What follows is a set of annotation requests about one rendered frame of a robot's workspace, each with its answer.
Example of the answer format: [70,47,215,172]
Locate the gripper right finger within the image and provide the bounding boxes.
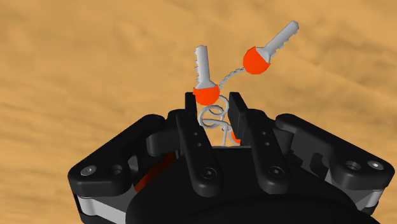
[228,92,396,216]

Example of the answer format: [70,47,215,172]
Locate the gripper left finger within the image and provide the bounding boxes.
[67,92,223,224]

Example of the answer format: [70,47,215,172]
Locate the silver keys with orange heads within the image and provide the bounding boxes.
[134,20,300,193]

